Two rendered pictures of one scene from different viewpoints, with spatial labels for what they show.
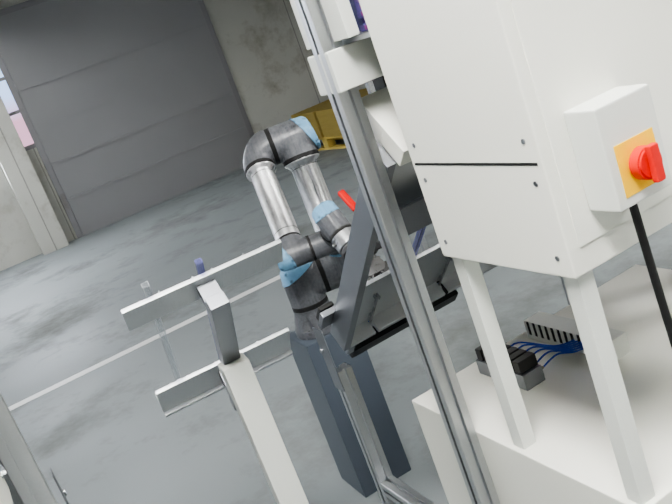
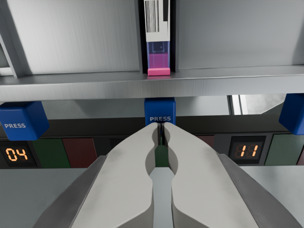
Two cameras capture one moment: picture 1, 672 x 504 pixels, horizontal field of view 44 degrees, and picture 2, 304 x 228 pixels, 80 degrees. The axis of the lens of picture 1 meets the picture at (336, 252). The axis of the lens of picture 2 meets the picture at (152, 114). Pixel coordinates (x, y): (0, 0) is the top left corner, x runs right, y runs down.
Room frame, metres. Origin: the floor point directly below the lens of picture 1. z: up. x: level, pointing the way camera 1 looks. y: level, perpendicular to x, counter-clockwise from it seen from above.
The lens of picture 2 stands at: (2.05, -0.09, 0.83)
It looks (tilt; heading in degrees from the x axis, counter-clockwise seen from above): 74 degrees down; 213
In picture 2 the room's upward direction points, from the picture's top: 11 degrees counter-clockwise
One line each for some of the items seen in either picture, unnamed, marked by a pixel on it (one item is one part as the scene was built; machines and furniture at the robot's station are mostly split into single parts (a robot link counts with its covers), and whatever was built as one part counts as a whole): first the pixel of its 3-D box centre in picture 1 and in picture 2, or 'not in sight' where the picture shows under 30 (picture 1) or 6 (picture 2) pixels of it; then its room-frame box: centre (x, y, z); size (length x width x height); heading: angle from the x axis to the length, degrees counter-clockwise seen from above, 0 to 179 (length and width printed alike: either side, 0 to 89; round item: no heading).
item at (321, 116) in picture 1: (349, 118); not in sight; (9.76, -0.69, 0.23); 1.36 x 0.96 x 0.46; 21
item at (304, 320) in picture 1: (314, 314); not in sight; (2.46, 0.13, 0.60); 0.15 x 0.15 x 0.10
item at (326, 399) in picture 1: (348, 403); not in sight; (2.46, 0.13, 0.27); 0.18 x 0.18 x 0.55; 21
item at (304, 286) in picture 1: (303, 280); not in sight; (2.46, 0.12, 0.72); 0.13 x 0.12 x 0.14; 94
